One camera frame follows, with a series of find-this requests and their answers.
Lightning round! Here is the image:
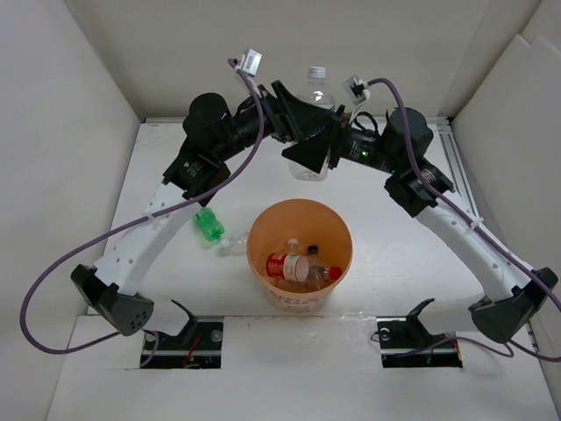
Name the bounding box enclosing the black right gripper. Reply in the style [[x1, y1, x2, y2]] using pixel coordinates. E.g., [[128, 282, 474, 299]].
[[283, 103, 403, 175]]

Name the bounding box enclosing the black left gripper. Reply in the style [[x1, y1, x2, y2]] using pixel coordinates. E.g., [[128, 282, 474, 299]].
[[213, 81, 333, 162]]

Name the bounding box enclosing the clear bottle blue yellow label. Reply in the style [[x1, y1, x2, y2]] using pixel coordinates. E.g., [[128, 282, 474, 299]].
[[288, 66, 337, 182]]

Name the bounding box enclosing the clear bottle black cap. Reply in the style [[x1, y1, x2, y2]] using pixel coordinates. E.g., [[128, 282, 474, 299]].
[[307, 245, 319, 257]]

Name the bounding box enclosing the clear bottle blue orange label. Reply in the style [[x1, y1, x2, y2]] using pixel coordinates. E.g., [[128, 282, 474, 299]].
[[286, 238, 303, 255]]

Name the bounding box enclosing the clear bottle red label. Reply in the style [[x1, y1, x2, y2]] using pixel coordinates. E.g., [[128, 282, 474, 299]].
[[265, 253, 343, 283]]

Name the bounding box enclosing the green plastic soda bottle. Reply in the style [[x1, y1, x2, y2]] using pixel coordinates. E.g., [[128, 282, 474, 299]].
[[194, 207, 224, 242]]

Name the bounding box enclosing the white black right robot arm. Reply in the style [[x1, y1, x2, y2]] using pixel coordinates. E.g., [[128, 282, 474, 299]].
[[282, 103, 558, 344]]

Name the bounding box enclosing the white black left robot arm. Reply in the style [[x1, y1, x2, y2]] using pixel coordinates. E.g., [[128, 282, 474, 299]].
[[71, 81, 336, 348]]

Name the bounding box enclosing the orange plastic bin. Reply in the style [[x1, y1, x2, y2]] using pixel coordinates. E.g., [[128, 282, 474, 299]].
[[246, 199, 353, 314]]

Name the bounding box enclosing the clear crushed unlabelled bottle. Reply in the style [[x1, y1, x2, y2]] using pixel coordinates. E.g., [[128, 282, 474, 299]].
[[220, 231, 249, 256]]

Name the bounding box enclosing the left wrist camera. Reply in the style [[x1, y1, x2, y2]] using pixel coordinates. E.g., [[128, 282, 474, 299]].
[[234, 48, 263, 77]]

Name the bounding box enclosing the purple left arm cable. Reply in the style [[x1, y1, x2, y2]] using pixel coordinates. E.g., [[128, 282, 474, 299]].
[[19, 57, 266, 354]]

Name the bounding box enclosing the side aluminium rail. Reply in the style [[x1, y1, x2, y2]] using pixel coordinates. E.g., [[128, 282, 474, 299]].
[[437, 117, 538, 352]]

